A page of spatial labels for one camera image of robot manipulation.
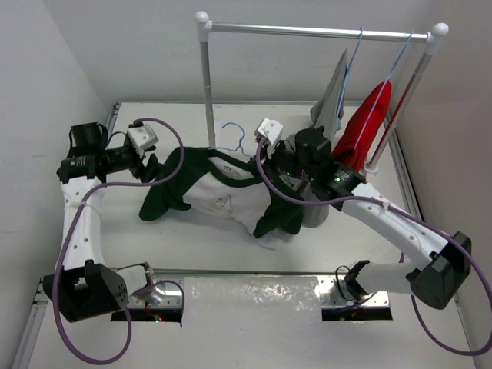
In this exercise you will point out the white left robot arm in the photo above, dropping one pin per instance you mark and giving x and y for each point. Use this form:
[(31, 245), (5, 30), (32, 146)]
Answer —
[(87, 287)]

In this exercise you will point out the light blue hanger with grey shirt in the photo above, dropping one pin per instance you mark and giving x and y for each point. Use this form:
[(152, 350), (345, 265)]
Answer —
[(348, 73)]

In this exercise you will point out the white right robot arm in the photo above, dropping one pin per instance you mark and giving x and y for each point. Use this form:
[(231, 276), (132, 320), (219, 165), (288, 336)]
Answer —
[(438, 263)]

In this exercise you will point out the white metal clothes rack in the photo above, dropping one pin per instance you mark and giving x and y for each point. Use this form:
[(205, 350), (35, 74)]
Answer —
[(432, 41)]

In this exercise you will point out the shiny metal base plate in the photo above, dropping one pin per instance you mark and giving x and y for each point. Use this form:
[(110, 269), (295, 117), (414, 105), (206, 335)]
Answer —
[(303, 292)]

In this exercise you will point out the aluminium table frame rail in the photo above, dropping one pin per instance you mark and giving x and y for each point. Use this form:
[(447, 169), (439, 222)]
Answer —
[(82, 284)]

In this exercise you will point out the green and white t shirt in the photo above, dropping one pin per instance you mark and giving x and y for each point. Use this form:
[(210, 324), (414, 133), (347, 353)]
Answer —
[(222, 186)]

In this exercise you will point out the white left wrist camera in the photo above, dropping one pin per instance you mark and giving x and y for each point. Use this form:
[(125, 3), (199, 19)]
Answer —
[(142, 138)]

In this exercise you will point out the red t shirt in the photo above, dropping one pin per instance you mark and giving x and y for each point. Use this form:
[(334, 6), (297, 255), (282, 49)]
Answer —
[(344, 150)]

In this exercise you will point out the grey t shirt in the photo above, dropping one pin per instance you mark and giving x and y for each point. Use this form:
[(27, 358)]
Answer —
[(325, 113)]

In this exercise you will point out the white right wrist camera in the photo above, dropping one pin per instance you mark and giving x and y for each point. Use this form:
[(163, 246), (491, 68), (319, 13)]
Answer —
[(268, 132)]

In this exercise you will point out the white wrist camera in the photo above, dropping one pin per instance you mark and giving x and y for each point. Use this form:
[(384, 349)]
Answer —
[(268, 132), (142, 138)]

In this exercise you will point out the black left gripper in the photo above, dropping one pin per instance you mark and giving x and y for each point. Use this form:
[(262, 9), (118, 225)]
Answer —
[(143, 171)]

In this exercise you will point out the light blue hanger with red shirt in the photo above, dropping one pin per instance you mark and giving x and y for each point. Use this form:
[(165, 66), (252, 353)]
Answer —
[(387, 79)]

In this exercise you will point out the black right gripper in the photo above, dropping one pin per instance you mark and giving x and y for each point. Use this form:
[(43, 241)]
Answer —
[(270, 155)]

